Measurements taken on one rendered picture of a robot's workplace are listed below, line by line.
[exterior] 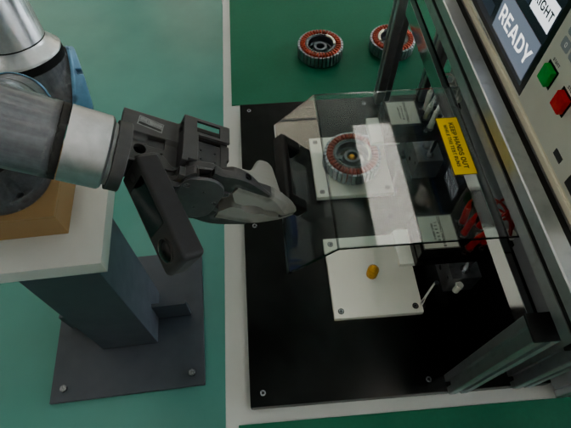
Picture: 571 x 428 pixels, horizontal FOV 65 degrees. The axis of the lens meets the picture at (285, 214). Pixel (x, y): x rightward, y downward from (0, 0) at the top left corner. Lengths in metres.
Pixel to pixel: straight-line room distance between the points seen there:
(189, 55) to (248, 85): 1.34
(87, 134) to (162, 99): 1.80
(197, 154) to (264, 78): 0.69
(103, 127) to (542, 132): 0.45
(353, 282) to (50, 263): 0.56
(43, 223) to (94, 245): 0.10
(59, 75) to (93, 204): 0.29
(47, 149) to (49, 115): 0.03
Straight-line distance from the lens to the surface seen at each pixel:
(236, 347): 0.79
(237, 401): 0.77
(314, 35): 1.22
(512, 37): 0.63
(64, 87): 0.81
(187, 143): 0.48
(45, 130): 0.45
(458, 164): 0.60
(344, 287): 0.79
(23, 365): 1.77
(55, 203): 0.93
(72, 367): 1.68
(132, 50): 2.56
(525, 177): 0.55
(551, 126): 0.56
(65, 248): 0.95
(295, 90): 1.11
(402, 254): 0.72
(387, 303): 0.79
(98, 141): 0.45
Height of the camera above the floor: 1.51
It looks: 58 degrees down
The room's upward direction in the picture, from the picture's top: straight up
